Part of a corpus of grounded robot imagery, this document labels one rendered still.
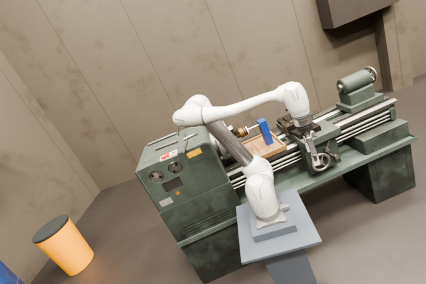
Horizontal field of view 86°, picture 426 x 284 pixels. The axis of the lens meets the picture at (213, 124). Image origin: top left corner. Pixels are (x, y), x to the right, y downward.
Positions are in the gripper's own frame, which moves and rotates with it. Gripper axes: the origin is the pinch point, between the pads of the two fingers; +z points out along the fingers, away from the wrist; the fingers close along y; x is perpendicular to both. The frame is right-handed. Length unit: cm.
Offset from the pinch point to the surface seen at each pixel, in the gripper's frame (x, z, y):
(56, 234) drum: -286, 51, -52
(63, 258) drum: -295, 82, -46
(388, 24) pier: 174, 7, -281
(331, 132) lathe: 22, 20, -53
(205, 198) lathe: -81, 30, -26
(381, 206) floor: 48, 111, -63
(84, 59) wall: -278, -126, -251
